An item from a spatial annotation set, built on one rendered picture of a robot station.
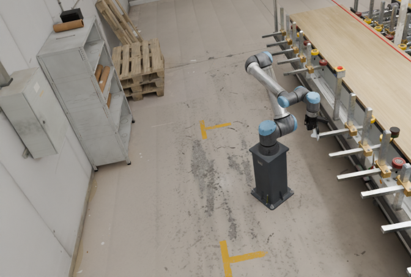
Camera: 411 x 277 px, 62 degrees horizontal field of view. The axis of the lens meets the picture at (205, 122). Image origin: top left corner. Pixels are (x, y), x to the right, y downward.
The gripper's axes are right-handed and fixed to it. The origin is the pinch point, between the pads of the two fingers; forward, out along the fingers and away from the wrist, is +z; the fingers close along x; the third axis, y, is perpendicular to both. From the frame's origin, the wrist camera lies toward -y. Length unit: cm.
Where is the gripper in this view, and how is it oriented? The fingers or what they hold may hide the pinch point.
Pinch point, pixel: (315, 134)
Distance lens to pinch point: 274.9
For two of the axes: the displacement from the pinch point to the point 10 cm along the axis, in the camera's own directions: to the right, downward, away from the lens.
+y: -9.8, 2.0, 0.1
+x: 1.1, 5.9, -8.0
